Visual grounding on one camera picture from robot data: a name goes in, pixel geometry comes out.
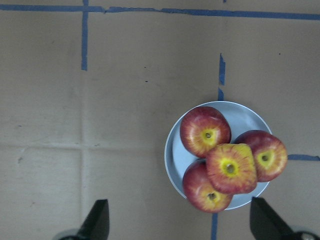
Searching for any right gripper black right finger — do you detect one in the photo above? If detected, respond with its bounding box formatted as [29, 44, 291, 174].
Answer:
[249, 197, 320, 240]

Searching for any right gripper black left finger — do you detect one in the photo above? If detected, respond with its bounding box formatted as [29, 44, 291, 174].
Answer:
[53, 199, 110, 240]

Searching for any red yellow apple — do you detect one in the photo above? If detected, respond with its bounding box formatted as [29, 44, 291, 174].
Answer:
[205, 143, 258, 195]

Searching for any red apple on plate side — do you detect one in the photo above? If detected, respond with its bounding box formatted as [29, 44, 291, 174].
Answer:
[234, 130, 288, 183]

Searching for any red apple on plate front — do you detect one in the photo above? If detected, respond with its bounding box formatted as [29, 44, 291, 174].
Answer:
[182, 159, 233, 214]

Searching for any grey round plate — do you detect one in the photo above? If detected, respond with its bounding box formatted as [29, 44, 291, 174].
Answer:
[164, 101, 272, 210]

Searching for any red apple on plate back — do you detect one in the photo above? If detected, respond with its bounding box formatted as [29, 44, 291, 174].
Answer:
[180, 106, 232, 159]

